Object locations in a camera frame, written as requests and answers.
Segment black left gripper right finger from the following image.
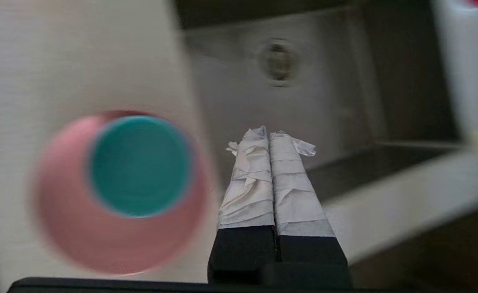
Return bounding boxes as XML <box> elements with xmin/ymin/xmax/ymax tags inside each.
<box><xmin>269</xmin><ymin>130</ymin><xmax>350</xmax><ymax>266</ymax></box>

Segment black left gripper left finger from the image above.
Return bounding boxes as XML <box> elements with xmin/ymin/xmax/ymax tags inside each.
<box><xmin>207</xmin><ymin>126</ymin><xmax>281</xmax><ymax>284</ymax></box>

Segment stainless steel sink basin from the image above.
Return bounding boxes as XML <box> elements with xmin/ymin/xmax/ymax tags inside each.
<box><xmin>174</xmin><ymin>0</ymin><xmax>463</xmax><ymax>204</ymax></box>

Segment teal bowl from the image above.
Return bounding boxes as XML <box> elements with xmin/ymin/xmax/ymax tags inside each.
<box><xmin>88</xmin><ymin>115</ymin><xmax>194</xmax><ymax>218</ymax></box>

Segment round metal drain strainer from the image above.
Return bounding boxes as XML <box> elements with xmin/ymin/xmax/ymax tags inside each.
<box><xmin>257</xmin><ymin>38</ymin><xmax>298</xmax><ymax>88</ymax></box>

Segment pink plate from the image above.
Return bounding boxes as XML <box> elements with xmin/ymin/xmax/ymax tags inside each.
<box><xmin>33</xmin><ymin>111</ymin><xmax>214</xmax><ymax>276</ymax></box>

